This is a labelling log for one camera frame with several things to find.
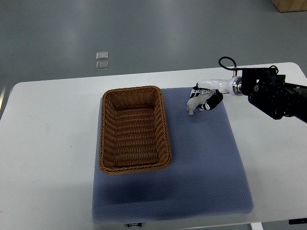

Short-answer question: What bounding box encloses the brown wicker basket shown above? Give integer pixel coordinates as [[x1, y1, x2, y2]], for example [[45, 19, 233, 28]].
[[98, 86, 172, 174]]

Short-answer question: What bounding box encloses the black label tag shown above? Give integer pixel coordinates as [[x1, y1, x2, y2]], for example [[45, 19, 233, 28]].
[[127, 223, 142, 228]]

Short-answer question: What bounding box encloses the black table control panel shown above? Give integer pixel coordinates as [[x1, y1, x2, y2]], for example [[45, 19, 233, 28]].
[[288, 218, 307, 225]]

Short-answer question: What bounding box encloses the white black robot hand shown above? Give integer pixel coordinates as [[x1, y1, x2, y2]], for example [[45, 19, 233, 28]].
[[190, 76, 243, 111]]

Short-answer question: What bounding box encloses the blue textured mat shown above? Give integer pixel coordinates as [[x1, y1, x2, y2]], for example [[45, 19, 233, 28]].
[[92, 88, 253, 224]]

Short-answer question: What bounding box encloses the upper floor plate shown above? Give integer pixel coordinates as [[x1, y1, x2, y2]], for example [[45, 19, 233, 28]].
[[96, 51, 108, 60]]

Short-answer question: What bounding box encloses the wooden box corner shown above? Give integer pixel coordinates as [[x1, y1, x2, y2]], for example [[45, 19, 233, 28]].
[[272, 0, 307, 12]]

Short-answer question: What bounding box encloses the white table leg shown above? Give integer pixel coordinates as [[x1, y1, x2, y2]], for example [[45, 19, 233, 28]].
[[250, 222, 264, 230]]

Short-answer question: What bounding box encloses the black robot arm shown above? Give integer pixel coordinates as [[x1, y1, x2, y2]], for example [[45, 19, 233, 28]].
[[241, 66, 307, 122]]

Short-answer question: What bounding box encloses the white bear figurine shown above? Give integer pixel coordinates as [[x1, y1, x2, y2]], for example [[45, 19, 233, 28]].
[[187, 93, 213, 115]]

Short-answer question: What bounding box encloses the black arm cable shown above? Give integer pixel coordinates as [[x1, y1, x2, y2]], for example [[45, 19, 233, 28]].
[[218, 56, 243, 78]]

